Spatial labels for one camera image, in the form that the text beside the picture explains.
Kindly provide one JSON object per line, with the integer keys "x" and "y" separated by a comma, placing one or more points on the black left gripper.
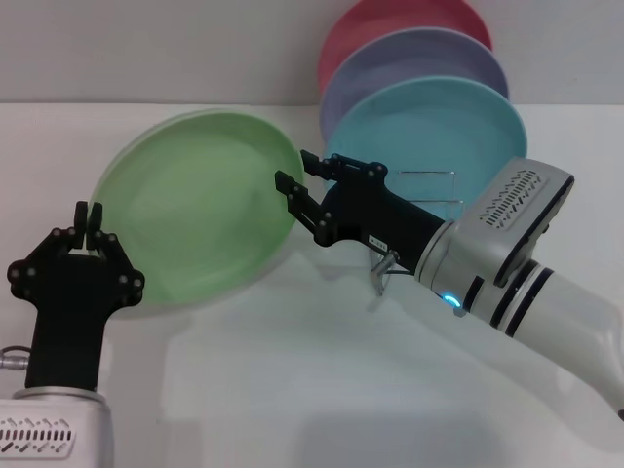
{"x": 68, "y": 317}

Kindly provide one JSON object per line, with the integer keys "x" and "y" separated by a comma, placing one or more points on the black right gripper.
{"x": 385, "y": 214}

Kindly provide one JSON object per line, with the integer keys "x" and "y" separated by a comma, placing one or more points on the green plate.
{"x": 195, "y": 209}

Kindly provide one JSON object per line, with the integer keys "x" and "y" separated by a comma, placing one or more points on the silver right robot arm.
{"x": 560, "y": 312}

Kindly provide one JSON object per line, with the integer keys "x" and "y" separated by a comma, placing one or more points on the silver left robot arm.
{"x": 58, "y": 396}

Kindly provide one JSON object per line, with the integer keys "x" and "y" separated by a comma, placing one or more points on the light blue plate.
{"x": 429, "y": 127}

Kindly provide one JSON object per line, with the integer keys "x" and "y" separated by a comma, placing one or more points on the purple plate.
{"x": 414, "y": 53}

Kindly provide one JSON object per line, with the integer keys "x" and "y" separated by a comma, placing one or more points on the red plate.
{"x": 370, "y": 24}

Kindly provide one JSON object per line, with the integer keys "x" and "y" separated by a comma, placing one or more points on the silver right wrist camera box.
{"x": 517, "y": 200}

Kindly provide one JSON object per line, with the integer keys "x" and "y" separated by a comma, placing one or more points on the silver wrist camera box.
{"x": 517, "y": 200}
{"x": 39, "y": 439}

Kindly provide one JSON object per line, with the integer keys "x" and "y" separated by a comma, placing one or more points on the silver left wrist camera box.
{"x": 39, "y": 439}

